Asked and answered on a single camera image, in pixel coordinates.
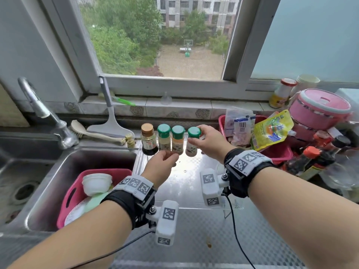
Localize light green plate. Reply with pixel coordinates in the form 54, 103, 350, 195
84, 191, 113, 214

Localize stack of white paper cups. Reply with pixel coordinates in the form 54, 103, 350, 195
294, 74, 321, 95

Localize black right camera cable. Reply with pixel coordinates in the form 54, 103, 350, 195
224, 193, 256, 269

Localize clear suction cup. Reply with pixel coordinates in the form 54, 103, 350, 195
160, 91, 173, 106

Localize person's right forearm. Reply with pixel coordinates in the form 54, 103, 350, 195
248, 166, 359, 269

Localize brown-lidded dark sauce bottle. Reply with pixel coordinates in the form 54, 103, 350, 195
140, 123, 159, 156

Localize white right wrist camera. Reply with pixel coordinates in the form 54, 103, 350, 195
199, 168, 229, 208

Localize white plate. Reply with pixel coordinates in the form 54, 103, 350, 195
64, 197, 93, 227

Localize orange-capped dark sauce bottle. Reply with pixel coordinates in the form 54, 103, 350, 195
282, 146, 322, 177

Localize cream scrubbing brush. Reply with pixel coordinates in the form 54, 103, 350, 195
70, 120, 127, 145

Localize stainless steel sink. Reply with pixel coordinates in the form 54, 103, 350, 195
0, 131, 142, 239

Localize person's left forearm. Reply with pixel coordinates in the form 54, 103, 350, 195
8, 201, 133, 269

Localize green-lidded spice jar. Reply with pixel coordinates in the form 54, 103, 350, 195
185, 126, 202, 157
171, 125, 185, 155
157, 124, 172, 151

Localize black right wrist strap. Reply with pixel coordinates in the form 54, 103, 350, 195
223, 148, 277, 199

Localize red-capped bottle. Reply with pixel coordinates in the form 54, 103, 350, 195
312, 130, 335, 149

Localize black left wrist strap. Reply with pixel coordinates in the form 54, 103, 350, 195
100, 174, 157, 230

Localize white window frame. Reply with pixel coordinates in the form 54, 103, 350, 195
39, 0, 359, 102

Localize clear glass bowl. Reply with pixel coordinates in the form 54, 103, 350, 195
319, 149, 359, 191

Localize person's left hand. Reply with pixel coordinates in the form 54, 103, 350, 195
140, 150, 180, 189

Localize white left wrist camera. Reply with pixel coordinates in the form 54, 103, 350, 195
146, 200, 180, 246

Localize white plastic packet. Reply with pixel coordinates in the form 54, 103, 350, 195
224, 106, 256, 148

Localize green toothbrush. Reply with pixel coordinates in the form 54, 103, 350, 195
98, 93, 136, 107

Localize black camera cable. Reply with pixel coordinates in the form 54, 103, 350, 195
67, 230, 155, 269
224, 193, 256, 269

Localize grey squeegee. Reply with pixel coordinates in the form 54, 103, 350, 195
86, 76, 135, 139

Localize yellow seasoning pouch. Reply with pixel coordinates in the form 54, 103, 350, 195
250, 109, 294, 152

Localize red-lidded yellow jar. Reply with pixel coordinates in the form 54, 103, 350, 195
268, 78, 297, 109

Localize chrome faucet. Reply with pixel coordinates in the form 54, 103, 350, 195
17, 77, 80, 150

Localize red plastic basket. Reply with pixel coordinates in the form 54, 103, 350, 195
218, 114, 294, 166

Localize black wrist strap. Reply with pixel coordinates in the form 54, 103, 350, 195
100, 174, 157, 230
223, 148, 277, 199

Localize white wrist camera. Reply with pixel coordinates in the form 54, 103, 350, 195
146, 200, 180, 246
199, 168, 229, 208

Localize black left camera cable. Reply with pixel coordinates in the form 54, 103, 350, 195
67, 230, 155, 269

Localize pink lidded pot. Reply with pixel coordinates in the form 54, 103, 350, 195
288, 88, 353, 141

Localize pink plastic basin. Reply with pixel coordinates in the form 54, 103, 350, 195
56, 168, 133, 230

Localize white bowl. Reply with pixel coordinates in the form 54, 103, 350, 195
82, 173, 113, 197

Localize person's right hand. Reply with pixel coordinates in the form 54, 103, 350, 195
187, 124, 235, 163

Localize black-capped sauce bottle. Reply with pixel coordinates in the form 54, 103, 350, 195
300, 135, 352, 181

